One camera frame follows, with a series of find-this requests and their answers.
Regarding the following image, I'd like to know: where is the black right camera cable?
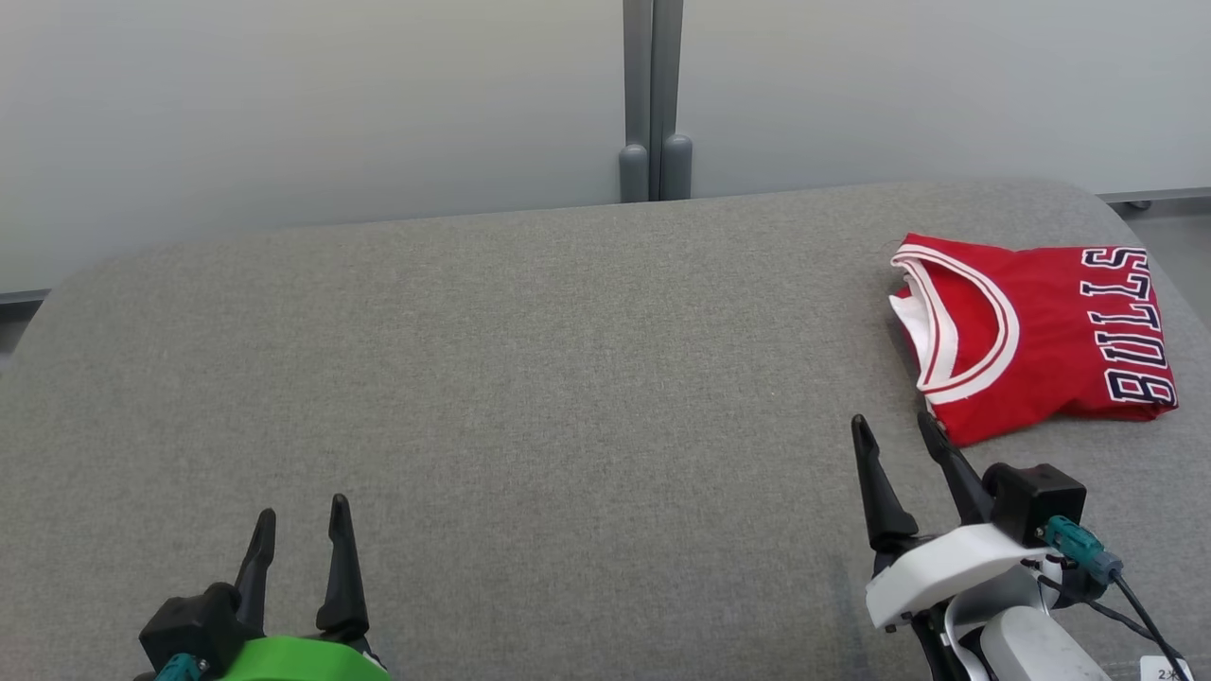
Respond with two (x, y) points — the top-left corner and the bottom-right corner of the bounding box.
(1022, 558), (1191, 681)

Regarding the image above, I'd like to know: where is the red Bulls basketball jersey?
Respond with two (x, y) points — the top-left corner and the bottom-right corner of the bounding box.
(887, 233), (1179, 447)

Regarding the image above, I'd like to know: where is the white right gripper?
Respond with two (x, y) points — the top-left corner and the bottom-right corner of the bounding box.
(850, 410), (1056, 633)

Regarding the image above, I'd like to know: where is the teal right camera connector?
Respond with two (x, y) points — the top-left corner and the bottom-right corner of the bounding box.
(1041, 515), (1125, 585)

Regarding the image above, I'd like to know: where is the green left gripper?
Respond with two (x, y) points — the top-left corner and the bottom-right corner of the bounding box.
(216, 493), (392, 681)

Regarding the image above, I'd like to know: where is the grey partition post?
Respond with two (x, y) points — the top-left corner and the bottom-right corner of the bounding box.
(619, 0), (693, 204)

